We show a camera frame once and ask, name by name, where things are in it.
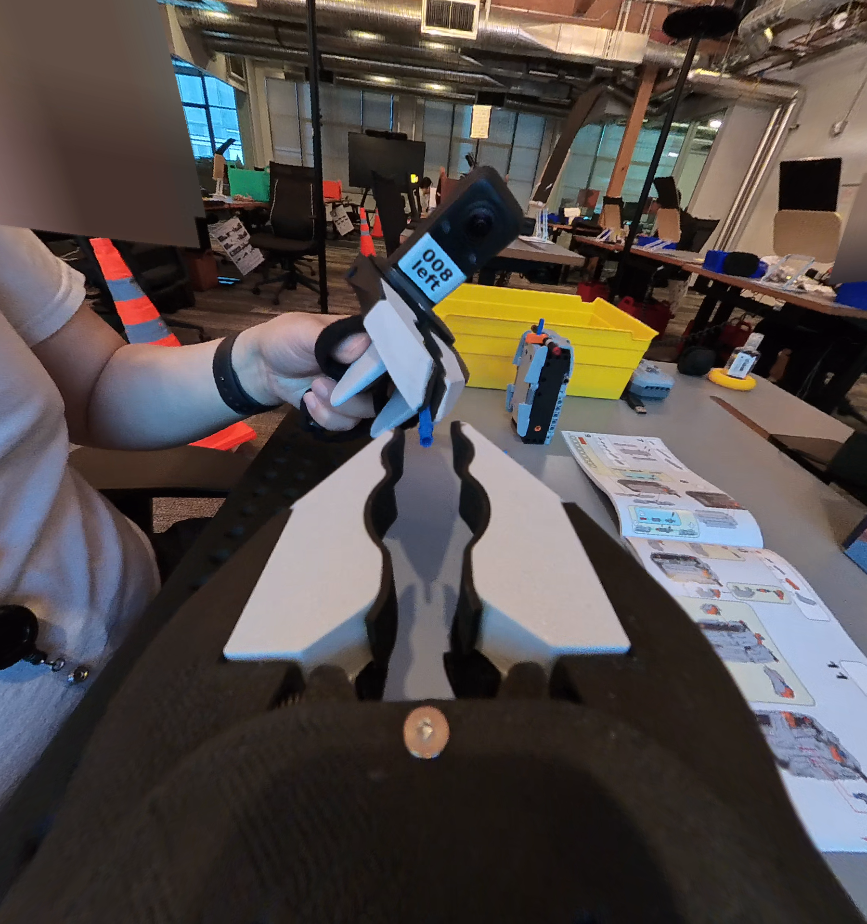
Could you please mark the large black screen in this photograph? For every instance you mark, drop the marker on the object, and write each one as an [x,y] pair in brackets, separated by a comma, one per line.
[386,159]

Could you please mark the person's left forearm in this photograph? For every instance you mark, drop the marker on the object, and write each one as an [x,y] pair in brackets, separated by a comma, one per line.
[151,390]

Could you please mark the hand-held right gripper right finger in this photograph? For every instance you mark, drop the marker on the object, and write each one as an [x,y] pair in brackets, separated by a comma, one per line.
[549,577]

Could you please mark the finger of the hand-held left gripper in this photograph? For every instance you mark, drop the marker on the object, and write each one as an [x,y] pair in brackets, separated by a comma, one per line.
[401,346]
[449,386]

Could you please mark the long blue pin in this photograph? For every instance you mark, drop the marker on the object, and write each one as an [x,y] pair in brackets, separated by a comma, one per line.
[425,429]

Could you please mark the orange traffic cone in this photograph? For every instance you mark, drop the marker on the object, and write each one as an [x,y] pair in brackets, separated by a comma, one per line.
[133,303]
[367,234]

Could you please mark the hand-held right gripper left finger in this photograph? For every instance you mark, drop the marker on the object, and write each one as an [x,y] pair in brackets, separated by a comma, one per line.
[310,585]

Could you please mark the blue plastic bin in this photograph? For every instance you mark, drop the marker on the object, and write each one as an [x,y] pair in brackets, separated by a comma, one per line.
[729,263]
[866,297]

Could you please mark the black pole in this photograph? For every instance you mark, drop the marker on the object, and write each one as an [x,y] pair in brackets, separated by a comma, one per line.
[318,144]

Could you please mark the small clear plastic bottle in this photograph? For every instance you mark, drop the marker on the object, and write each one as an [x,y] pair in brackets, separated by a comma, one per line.
[744,357]

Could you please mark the grey and black brick model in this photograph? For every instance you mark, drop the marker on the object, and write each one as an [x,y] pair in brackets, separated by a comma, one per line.
[541,390]

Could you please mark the grey battery box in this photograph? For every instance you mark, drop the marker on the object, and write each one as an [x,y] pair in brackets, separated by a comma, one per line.
[650,382]

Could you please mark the black wristband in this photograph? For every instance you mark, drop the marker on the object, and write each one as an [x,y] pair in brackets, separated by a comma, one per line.
[231,375]

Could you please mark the person's left hand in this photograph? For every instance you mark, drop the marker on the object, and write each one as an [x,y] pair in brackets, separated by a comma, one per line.
[274,361]

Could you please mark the open instruction booklet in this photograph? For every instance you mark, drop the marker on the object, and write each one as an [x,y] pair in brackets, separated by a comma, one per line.
[801,650]

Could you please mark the black mesh office chair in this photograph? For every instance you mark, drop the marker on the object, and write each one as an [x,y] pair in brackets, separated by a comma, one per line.
[292,216]

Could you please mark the yellow plastic bin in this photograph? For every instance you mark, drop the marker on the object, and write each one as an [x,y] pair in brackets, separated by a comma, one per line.
[520,325]

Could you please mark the grey desk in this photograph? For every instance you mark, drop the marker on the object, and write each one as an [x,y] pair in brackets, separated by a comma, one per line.
[599,415]

